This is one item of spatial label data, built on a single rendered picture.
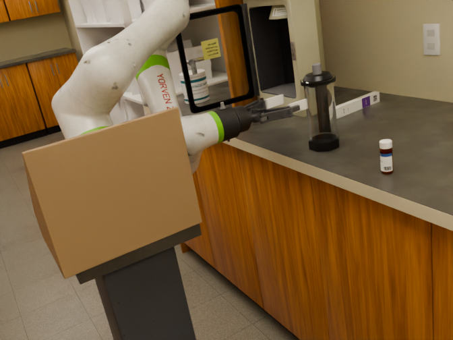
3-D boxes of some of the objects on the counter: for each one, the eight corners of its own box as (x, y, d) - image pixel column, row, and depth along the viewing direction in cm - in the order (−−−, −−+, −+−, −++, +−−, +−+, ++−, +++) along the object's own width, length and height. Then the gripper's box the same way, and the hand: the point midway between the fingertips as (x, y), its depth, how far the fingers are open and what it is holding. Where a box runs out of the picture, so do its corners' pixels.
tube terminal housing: (302, 92, 232) (281, -89, 204) (350, 100, 205) (334, -107, 177) (258, 106, 222) (230, -82, 194) (303, 117, 195) (278, -101, 167)
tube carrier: (325, 135, 167) (319, 72, 160) (348, 141, 158) (342, 75, 151) (300, 144, 163) (293, 80, 155) (322, 151, 154) (315, 83, 146)
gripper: (253, 115, 130) (318, 93, 139) (211, 102, 149) (271, 84, 159) (257, 141, 133) (321, 119, 142) (216, 126, 152) (274, 107, 161)
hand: (290, 102), depth 149 cm, fingers open, 11 cm apart
